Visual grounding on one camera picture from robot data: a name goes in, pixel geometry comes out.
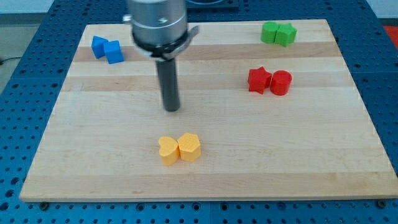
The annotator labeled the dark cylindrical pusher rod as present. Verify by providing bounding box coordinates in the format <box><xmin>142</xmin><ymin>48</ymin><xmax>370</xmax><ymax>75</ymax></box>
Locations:
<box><xmin>155</xmin><ymin>59</ymin><xmax>180</xmax><ymax>112</ymax></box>

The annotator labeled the blue cube block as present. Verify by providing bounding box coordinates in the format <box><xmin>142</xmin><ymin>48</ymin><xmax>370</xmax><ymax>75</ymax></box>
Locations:
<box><xmin>103</xmin><ymin>40</ymin><xmax>124</xmax><ymax>64</ymax></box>

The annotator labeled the blue triangle block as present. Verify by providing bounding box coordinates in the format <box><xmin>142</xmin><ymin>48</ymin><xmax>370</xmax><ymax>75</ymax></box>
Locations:
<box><xmin>91</xmin><ymin>35</ymin><xmax>108</xmax><ymax>58</ymax></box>

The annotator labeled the yellow hexagon block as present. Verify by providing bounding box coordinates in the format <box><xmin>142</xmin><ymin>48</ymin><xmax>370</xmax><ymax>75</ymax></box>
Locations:
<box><xmin>177</xmin><ymin>133</ymin><xmax>201</xmax><ymax>162</ymax></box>

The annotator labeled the yellow heart block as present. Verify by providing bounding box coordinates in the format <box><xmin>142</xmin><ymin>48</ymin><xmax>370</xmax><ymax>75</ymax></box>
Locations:
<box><xmin>158</xmin><ymin>136</ymin><xmax>180</xmax><ymax>166</ymax></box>

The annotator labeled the red star block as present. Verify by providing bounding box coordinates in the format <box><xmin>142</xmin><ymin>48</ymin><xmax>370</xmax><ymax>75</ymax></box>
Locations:
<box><xmin>248</xmin><ymin>67</ymin><xmax>272</xmax><ymax>95</ymax></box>

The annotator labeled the green cylinder block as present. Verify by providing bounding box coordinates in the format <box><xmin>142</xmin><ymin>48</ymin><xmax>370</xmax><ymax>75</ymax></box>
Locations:
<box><xmin>261</xmin><ymin>21</ymin><xmax>279</xmax><ymax>44</ymax></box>

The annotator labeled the light wooden board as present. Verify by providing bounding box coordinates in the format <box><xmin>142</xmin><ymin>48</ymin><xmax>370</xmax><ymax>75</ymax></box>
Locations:
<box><xmin>20</xmin><ymin>19</ymin><xmax>397</xmax><ymax>202</ymax></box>

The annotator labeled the red cylinder block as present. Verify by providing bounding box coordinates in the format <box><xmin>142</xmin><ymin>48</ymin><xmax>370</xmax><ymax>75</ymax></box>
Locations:
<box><xmin>270</xmin><ymin>70</ymin><xmax>292</xmax><ymax>96</ymax></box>

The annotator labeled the green star block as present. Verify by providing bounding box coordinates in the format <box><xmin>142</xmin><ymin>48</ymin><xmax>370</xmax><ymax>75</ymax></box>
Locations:
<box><xmin>274</xmin><ymin>23</ymin><xmax>297</xmax><ymax>47</ymax></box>

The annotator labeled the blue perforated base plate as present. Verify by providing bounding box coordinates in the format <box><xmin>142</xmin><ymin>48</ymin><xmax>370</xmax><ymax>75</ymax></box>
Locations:
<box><xmin>1</xmin><ymin>0</ymin><xmax>397</xmax><ymax>223</ymax></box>

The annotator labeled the black cable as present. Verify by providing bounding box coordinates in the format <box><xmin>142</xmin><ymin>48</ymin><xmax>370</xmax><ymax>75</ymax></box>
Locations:
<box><xmin>0</xmin><ymin>55</ymin><xmax>22</xmax><ymax>66</ymax></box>

